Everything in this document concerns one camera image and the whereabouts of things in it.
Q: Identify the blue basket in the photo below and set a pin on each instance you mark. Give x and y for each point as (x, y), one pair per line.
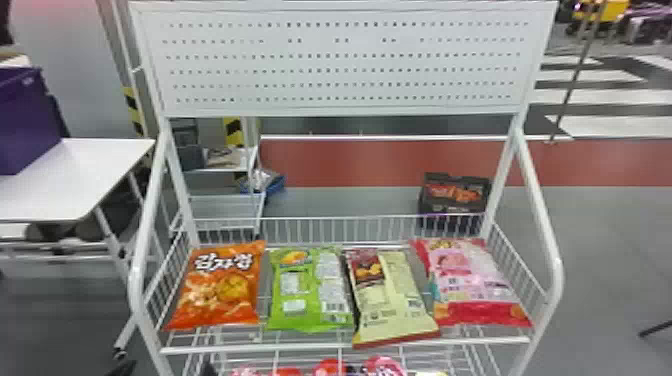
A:
(268, 184)

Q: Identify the green snack packet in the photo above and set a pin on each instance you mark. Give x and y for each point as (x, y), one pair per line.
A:
(308, 291)

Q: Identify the black snack packet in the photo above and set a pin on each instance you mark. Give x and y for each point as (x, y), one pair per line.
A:
(454, 194)

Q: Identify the beige snack packet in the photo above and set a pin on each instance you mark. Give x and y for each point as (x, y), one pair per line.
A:
(391, 299)

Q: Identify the orange snack packet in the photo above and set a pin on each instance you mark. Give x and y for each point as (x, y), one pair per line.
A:
(220, 286)

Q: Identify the pink snack packet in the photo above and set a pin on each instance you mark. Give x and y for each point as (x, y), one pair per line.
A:
(470, 283)

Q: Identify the white side table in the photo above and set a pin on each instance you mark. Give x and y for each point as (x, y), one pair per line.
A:
(68, 178)

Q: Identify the purple crate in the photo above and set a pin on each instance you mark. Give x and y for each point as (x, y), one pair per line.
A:
(23, 123)

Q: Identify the striped post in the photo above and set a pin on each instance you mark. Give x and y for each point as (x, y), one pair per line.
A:
(134, 110)
(234, 131)

